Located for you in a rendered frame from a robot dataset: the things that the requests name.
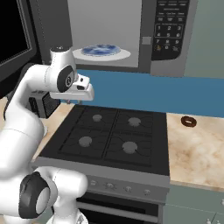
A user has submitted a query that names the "grey oven with knobs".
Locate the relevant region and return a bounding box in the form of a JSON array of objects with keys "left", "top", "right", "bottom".
[{"left": 30, "top": 157, "right": 172, "bottom": 224}]

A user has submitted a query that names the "black microwave door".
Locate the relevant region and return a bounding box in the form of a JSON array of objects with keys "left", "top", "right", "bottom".
[{"left": 0, "top": 0, "right": 39, "bottom": 100}]

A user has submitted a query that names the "grey oven door handle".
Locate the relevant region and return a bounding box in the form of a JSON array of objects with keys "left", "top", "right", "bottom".
[{"left": 75, "top": 200, "right": 160, "bottom": 218}]

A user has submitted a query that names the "grey-green cupboard door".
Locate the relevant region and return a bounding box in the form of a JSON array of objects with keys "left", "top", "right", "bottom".
[{"left": 162, "top": 203, "right": 224, "bottom": 224}]

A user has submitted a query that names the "grey-green cupboard drawer front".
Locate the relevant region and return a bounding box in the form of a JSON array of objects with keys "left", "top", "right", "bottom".
[{"left": 164, "top": 184, "right": 224, "bottom": 216}]

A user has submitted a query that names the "brown doughnut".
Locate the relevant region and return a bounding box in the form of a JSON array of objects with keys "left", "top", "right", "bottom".
[{"left": 180, "top": 115, "right": 198, "bottom": 129}]

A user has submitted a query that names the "white plate with blue pattern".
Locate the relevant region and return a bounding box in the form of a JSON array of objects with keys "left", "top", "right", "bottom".
[{"left": 72, "top": 44, "right": 131, "bottom": 62}]

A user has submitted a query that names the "black toaster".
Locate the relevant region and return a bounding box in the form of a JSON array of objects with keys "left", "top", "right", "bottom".
[{"left": 27, "top": 90, "right": 61, "bottom": 119}]

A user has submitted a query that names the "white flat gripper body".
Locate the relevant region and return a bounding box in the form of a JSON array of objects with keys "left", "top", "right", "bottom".
[{"left": 49, "top": 83, "right": 95, "bottom": 102}]

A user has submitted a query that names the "black gas hob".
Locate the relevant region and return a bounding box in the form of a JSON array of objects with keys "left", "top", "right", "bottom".
[{"left": 38, "top": 104, "right": 171, "bottom": 177}]

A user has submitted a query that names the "grey microwave oven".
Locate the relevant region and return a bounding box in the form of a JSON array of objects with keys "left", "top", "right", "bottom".
[{"left": 28, "top": 0, "right": 200, "bottom": 79}]

